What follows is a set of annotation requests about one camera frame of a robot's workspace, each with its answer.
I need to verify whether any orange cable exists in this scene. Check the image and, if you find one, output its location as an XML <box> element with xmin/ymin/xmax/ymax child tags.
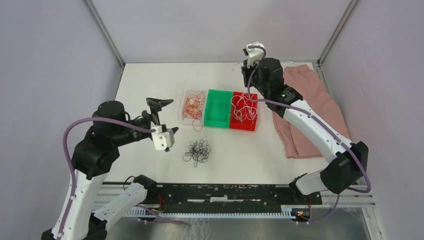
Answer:
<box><xmin>183</xmin><ymin>91</ymin><xmax>206</xmax><ymax>133</ymax></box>

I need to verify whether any white cable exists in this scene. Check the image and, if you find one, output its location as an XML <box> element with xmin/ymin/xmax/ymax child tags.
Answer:
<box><xmin>230</xmin><ymin>59</ymin><xmax>259</xmax><ymax>124</ymax></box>

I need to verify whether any cable bundle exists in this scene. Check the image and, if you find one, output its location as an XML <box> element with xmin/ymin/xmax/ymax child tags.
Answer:
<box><xmin>182</xmin><ymin>139</ymin><xmax>212</xmax><ymax>168</ymax></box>

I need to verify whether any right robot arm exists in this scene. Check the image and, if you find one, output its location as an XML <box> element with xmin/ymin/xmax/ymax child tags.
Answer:
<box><xmin>241</xmin><ymin>57</ymin><xmax>372</xmax><ymax>204</ymax></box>

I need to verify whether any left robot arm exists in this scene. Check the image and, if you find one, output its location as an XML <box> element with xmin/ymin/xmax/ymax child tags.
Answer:
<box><xmin>41</xmin><ymin>97</ymin><xmax>178</xmax><ymax>240</ymax></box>

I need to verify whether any clear plastic bin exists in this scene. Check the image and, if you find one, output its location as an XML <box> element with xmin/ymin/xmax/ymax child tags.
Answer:
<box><xmin>178</xmin><ymin>88</ymin><xmax>207</xmax><ymax>131</ymax></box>

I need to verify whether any red plastic bin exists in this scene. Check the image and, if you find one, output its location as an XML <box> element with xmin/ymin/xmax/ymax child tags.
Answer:
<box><xmin>229</xmin><ymin>91</ymin><xmax>259</xmax><ymax>132</ymax></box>

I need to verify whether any green plastic bin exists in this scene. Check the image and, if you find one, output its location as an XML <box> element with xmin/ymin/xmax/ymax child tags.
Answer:
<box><xmin>203</xmin><ymin>89</ymin><xmax>233</xmax><ymax>129</ymax></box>

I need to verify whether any pink cloth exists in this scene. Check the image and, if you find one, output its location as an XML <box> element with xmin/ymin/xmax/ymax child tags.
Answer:
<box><xmin>272</xmin><ymin>64</ymin><xmax>351</xmax><ymax>159</ymax></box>

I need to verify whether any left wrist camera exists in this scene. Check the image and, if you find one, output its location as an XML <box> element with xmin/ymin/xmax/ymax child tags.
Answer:
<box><xmin>151</xmin><ymin>124</ymin><xmax>175</xmax><ymax>152</ymax></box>

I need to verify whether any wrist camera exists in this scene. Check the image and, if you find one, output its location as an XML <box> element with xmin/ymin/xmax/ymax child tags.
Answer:
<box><xmin>243</xmin><ymin>41</ymin><xmax>266</xmax><ymax>68</ymax></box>
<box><xmin>151</xmin><ymin>124</ymin><xmax>175</xmax><ymax>152</ymax></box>

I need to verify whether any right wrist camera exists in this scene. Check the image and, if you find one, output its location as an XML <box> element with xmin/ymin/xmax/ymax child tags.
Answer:
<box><xmin>243</xmin><ymin>41</ymin><xmax>266</xmax><ymax>68</ymax></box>

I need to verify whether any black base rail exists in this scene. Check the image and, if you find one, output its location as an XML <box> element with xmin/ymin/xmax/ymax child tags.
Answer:
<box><xmin>141</xmin><ymin>183</ymin><xmax>323</xmax><ymax>214</ymax></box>

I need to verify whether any white toothed cable duct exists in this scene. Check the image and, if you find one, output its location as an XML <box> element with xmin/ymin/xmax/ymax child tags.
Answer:
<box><xmin>123</xmin><ymin>207</ymin><xmax>296</xmax><ymax>220</ymax></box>

